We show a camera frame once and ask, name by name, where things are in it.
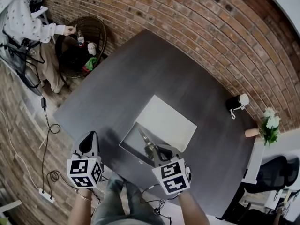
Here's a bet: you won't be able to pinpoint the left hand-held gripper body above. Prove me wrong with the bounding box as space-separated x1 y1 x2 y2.
67 135 104 189

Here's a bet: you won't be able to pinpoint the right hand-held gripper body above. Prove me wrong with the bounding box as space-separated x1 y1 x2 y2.
151 149 192 196

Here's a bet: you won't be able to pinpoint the small metal tool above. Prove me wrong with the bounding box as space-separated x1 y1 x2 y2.
137 127 157 158

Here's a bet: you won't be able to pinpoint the white box container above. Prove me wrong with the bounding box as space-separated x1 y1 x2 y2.
119 94 198 167

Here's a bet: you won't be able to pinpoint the person's right forearm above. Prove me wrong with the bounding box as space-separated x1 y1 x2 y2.
178 190 210 225

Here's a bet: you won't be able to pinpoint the person's left forearm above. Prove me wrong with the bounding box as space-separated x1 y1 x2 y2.
67 187 95 225

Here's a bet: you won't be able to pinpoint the white power strip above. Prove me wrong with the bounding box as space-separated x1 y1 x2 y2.
38 187 56 204

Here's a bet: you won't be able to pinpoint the person's jeans legs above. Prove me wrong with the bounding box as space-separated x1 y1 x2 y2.
93 172 170 225

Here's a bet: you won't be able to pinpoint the green cloth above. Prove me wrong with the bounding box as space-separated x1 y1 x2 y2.
82 57 98 72

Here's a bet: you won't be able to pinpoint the black cylinder with white end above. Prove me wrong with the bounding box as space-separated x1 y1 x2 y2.
225 93 250 120

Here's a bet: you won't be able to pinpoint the white side desk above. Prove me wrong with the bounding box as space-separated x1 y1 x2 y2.
240 129 300 185

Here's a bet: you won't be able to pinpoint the white cup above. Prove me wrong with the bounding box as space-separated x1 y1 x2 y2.
87 42 98 56

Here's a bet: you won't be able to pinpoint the black office chair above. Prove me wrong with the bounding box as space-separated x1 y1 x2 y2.
221 155 300 221

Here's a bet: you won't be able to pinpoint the clear plastic bottle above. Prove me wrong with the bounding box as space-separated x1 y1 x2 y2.
77 30 85 49

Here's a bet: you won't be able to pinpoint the black bag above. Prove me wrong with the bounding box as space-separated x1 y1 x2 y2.
0 35 43 96

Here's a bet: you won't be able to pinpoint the vase with white flowers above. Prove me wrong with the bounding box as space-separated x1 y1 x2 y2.
244 107 281 148

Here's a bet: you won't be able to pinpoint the dark wicker chair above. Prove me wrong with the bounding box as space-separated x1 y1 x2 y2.
54 15 107 79

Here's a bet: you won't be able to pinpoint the thin wrist bracelet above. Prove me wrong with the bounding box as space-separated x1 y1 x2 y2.
76 190 92 202

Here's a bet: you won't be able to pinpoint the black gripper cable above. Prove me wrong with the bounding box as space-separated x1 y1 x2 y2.
140 183 181 220

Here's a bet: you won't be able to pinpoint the black floor cable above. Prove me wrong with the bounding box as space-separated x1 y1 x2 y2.
41 107 71 199

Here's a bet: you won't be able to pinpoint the white floor cable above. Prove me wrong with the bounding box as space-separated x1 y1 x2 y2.
0 106 41 192

